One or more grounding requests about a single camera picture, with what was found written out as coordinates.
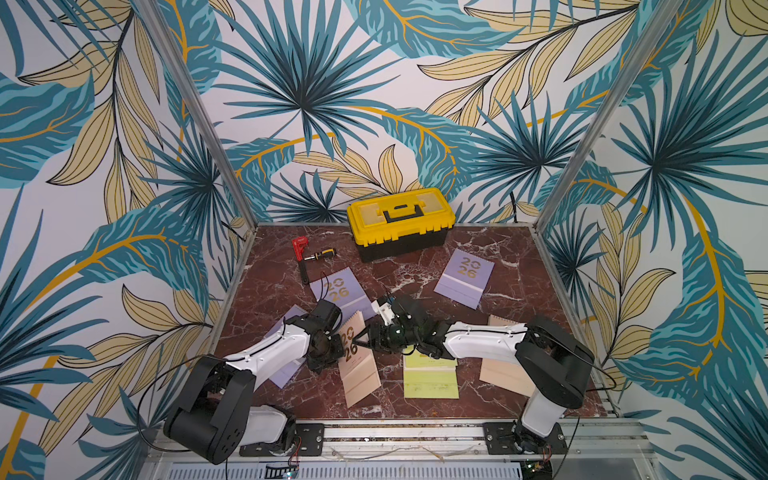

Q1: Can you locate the purple calendar back left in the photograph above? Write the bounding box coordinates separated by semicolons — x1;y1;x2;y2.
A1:
310;267;375;323

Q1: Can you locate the yellow black screwdriver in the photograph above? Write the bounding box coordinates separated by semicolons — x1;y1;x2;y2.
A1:
303;248;336;261

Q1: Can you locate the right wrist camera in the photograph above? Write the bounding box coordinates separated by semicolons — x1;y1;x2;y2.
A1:
371;296;397;325

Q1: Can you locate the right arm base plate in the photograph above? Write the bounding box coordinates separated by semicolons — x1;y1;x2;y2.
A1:
482;421;568;457

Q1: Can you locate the red clamp tool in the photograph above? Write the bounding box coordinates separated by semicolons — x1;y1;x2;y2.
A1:
292;236;309;262

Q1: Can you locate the purple calendar back right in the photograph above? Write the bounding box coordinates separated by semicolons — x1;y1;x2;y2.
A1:
434;249;495;310

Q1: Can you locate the aluminium front rail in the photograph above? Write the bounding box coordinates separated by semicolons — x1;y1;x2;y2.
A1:
137;418;655;480

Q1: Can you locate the green calendar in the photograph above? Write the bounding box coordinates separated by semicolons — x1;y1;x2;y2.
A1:
403;349;459;399

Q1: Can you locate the yellow black toolbox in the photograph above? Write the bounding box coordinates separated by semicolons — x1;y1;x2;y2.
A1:
347;188;456;263

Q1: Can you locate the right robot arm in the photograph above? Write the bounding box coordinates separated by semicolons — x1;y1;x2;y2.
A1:
352;295;594;454

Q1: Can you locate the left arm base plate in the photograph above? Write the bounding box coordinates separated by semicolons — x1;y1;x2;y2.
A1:
239;422;325;458

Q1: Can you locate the pink calendar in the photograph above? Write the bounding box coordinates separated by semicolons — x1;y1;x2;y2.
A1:
338;311;381;407
478;314;538;398

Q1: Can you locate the purple calendar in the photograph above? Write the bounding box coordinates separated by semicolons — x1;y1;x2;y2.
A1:
310;267;375;323
434;249;495;310
266;305;306;389

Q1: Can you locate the purple calendar front left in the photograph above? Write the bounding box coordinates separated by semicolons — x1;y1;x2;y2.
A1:
266;305;306;389

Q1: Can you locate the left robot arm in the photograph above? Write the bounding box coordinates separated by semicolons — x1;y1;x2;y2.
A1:
163;300;344;465

